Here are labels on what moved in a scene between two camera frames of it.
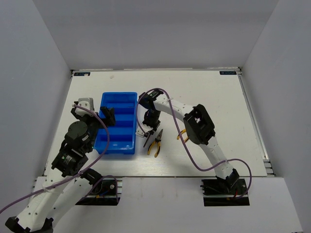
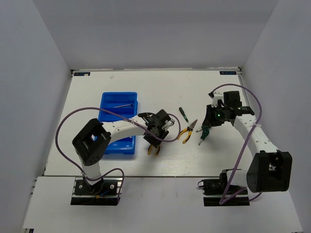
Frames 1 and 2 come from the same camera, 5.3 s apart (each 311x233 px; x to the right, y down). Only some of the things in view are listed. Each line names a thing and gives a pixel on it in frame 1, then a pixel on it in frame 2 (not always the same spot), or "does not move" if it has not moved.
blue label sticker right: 228,73 does not move
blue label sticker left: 81,74 does not move
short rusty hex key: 146,141 -> 125,105
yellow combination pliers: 158,139 does not move
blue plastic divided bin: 122,135 does not move
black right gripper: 154,127 -> 209,120
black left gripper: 110,119 -> 155,141
